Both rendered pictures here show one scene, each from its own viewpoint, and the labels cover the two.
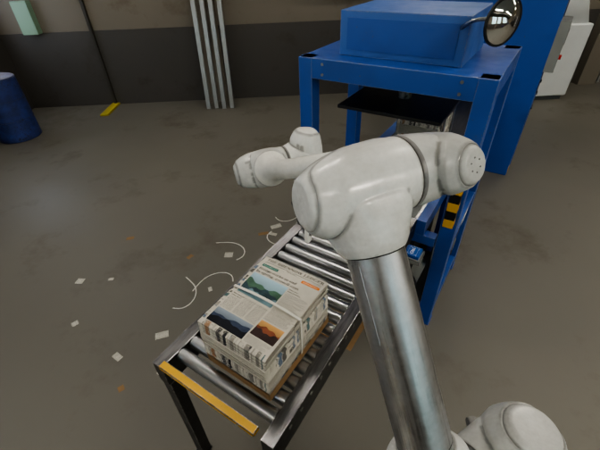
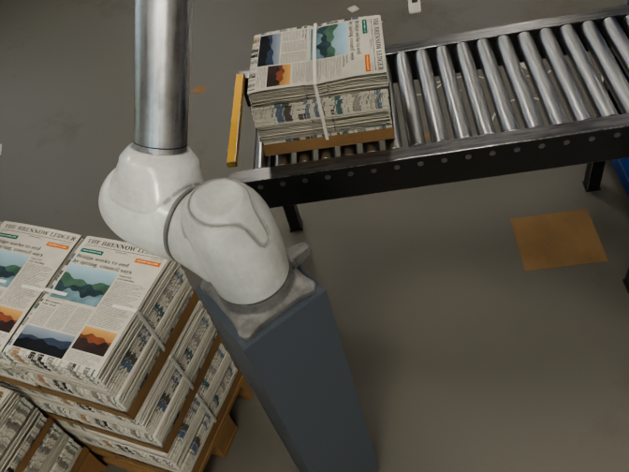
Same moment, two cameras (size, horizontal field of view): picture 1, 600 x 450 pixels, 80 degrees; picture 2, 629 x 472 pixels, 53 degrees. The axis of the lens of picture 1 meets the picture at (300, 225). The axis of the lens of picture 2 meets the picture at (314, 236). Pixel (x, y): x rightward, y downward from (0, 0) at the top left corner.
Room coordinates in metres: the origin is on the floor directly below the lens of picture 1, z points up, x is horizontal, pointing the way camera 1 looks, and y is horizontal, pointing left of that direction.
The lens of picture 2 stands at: (0.11, -1.20, 2.01)
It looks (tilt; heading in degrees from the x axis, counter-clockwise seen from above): 49 degrees down; 67
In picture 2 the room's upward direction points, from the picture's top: 16 degrees counter-clockwise
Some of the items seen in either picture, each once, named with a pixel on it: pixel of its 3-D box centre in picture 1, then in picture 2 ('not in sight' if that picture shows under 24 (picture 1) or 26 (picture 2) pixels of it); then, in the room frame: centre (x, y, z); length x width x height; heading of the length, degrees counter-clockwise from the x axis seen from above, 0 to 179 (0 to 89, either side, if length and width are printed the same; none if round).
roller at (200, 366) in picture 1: (225, 383); (264, 124); (0.67, 0.28, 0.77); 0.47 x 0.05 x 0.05; 56
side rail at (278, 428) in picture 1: (360, 307); (464, 159); (1.01, -0.25, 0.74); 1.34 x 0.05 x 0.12; 146
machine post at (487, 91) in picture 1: (448, 226); not in sight; (1.51, -0.80, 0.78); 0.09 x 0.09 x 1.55; 56
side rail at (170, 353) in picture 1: (267, 266); (439, 56); (1.30, 0.17, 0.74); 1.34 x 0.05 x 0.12; 146
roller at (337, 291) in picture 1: (311, 279); (452, 94); (1.16, -0.04, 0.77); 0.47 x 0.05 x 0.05; 56
